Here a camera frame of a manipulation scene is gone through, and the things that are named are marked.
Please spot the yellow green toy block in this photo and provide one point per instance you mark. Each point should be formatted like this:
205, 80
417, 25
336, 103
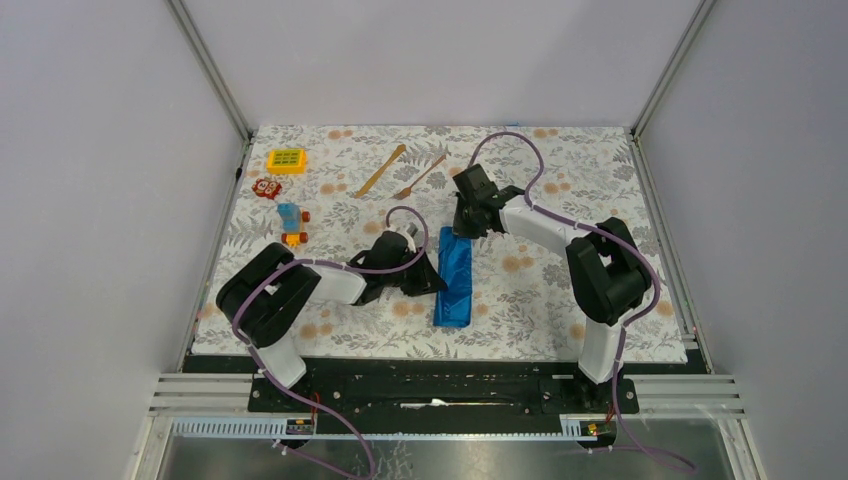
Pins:
287, 161

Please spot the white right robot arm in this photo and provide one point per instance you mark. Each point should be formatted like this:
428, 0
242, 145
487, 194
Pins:
608, 276

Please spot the floral tablecloth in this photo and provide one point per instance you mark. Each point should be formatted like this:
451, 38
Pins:
522, 303

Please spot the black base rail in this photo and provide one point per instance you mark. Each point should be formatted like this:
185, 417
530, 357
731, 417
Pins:
431, 397

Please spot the wooden fork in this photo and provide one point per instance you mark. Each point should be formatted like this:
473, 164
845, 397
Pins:
406, 191

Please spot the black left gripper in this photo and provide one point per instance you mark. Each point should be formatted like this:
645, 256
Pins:
426, 281

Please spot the blue toy train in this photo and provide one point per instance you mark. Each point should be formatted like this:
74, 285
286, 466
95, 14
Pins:
293, 223

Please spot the blue cloth napkin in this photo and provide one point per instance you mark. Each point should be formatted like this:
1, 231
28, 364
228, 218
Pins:
453, 307

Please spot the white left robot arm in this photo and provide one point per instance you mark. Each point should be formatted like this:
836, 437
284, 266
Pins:
263, 299

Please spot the red owl toy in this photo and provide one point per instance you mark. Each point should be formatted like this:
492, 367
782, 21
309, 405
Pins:
266, 188

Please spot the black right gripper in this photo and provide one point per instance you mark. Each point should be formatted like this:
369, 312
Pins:
459, 227

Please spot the wooden spoon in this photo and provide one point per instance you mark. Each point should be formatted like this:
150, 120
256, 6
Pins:
369, 184

